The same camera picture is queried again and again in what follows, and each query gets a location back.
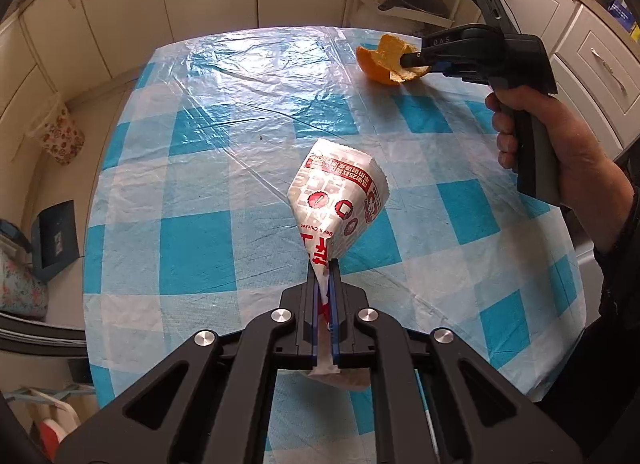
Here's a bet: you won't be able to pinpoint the white appliance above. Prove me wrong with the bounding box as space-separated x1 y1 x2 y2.
567 204 608 295

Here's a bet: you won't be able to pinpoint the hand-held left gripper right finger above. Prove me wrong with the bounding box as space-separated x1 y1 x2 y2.
331 262 584 464

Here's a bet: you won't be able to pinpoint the person's right hand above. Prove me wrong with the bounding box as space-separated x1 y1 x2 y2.
485 87 630 256

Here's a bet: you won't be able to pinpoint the person's right forearm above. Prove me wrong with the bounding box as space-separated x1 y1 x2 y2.
592 161 640 325

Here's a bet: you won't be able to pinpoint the white red printed bag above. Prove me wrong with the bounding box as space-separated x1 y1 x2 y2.
287 138 388 390

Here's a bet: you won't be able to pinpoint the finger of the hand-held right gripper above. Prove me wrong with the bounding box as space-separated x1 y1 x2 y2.
400 41 429 70

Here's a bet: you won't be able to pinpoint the dark blue carton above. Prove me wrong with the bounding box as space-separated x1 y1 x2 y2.
607 0 640 26

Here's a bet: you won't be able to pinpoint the blue white checkered tablecloth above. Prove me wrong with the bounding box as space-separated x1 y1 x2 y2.
82 27 588 464

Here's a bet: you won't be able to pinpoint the orange peel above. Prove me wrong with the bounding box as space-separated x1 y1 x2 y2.
356 34 431 85

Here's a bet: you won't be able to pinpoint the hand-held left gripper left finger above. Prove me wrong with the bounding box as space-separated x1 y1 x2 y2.
55 262 318 464

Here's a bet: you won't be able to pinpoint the floral wastebasket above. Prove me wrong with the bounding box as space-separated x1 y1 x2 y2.
32 102 86 166

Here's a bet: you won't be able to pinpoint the dark blue open box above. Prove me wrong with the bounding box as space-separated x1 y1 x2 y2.
31 200 81 282

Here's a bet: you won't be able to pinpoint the white drawer base cabinets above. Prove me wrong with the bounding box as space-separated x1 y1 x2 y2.
465 0 640 155

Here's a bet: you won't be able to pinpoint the floral fabric bag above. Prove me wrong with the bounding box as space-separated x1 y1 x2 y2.
0 244 48 320

